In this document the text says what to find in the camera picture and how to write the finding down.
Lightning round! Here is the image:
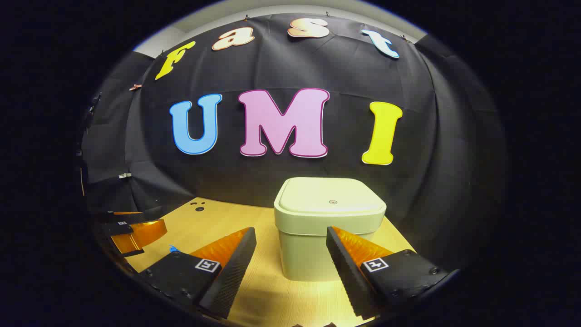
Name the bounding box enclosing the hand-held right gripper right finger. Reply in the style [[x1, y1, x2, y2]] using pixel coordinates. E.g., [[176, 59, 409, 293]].
[[326, 226, 454, 320]]

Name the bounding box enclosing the pale green desktop garbage bin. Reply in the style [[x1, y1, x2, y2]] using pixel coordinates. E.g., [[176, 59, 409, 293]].
[[274, 177, 387, 282]]

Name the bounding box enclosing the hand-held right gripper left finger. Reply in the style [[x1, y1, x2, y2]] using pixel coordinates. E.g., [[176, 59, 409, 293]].
[[138, 227, 257, 320]]

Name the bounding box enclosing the wooden desktop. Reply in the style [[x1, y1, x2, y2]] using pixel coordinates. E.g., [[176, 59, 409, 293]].
[[109, 197, 416, 327]]

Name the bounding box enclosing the black backdrop cloth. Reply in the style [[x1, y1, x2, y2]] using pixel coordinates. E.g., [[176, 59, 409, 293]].
[[79, 13, 507, 273]]

